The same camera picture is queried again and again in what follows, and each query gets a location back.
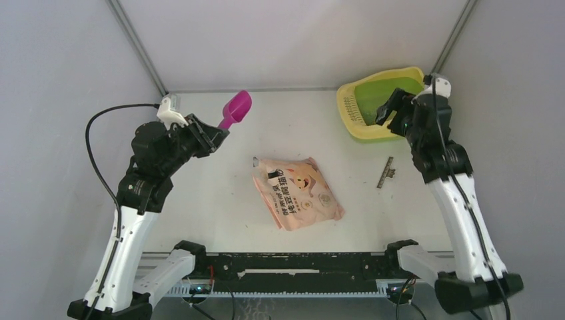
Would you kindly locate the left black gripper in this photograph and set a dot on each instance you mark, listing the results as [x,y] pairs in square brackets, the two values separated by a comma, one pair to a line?
[208,138]

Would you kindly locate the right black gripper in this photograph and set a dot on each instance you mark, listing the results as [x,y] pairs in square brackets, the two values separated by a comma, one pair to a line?
[400,101]

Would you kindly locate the magenta plastic scoop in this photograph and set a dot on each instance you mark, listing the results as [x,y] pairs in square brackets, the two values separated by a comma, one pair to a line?
[236,109]

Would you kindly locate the yellow green litter box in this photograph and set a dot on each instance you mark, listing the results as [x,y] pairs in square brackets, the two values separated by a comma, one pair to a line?
[358,101]

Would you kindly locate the black sealing clip strip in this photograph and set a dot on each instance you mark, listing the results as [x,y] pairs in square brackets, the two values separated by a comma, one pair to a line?
[387,173]

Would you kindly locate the pink cat litter bag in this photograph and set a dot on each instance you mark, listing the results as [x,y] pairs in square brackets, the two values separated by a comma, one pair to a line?
[295,192]

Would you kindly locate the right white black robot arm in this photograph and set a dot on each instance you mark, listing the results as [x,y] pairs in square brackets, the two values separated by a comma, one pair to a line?
[478,278]

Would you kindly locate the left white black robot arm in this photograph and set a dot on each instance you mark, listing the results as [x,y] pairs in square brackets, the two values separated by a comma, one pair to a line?
[114,293]

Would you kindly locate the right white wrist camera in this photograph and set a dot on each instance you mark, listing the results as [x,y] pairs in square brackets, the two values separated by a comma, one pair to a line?
[438,84]

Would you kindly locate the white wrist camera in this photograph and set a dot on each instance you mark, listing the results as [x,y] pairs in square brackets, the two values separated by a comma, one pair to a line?
[168,112]
[438,84]

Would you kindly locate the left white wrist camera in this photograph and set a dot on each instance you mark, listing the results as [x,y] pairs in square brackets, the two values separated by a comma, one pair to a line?
[168,112]

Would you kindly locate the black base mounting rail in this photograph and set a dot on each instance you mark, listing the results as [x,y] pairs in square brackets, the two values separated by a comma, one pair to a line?
[290,270]

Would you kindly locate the white slotted cable duct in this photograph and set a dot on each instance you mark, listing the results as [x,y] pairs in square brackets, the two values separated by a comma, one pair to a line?
[335,290]

